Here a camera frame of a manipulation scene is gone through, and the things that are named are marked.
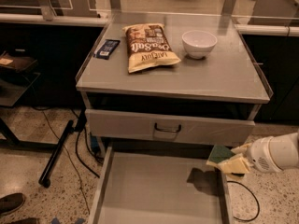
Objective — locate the white ceramic bowl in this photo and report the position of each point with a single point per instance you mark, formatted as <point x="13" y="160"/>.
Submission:
<point x="198" y="44"/>

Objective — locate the white horizontal rail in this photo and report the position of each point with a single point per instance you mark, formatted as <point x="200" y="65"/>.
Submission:
<point x="57" y="20"/>

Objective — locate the grey drawer cabinet counter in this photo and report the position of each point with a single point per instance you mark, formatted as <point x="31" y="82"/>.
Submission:
<point x="226" y="84"/>

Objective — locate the dark blue snack bar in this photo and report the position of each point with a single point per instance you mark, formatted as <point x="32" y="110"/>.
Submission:
<point x="106" y="49"/>

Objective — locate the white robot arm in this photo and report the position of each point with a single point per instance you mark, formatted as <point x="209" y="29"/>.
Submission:
<point x="272" y="154"/>

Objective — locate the open grey middle drawer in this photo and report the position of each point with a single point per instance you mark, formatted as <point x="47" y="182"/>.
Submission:
<point x="160" y="183"/>

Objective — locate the black drawer handle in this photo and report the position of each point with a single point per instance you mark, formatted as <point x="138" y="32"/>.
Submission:
<point x="167" y="130"/>

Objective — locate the dark side table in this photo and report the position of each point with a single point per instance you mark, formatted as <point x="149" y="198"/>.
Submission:
<point x="16" y="77"/>

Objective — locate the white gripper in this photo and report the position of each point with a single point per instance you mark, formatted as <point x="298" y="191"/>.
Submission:
<point x="259" y="154"/>

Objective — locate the green and yellow sponge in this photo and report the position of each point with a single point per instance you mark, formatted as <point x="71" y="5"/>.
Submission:
<point x="219" y="154"/>

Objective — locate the brown sea salt chip bag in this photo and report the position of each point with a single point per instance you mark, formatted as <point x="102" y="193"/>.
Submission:
<point x="148" y="47"/>

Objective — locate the black stand leg with wheel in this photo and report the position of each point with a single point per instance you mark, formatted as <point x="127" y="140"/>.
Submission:
<point x="44" y="179"/>

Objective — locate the dark shoe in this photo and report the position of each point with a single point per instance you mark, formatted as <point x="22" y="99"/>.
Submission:
<point x="11" y="203"/>
<point x="29" y="220"/>

